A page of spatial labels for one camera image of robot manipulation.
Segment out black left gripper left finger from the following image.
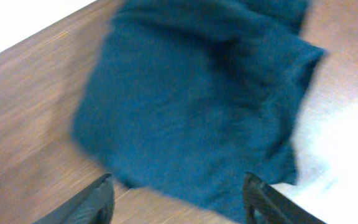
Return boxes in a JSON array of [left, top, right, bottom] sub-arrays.
[[34, 174, 115, 224]]

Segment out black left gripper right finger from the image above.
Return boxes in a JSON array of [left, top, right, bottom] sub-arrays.
[[243, 173, 325, 224]]

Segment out navy blue shorts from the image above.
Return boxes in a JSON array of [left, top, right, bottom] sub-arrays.
[[71, 0, 324, 223]]

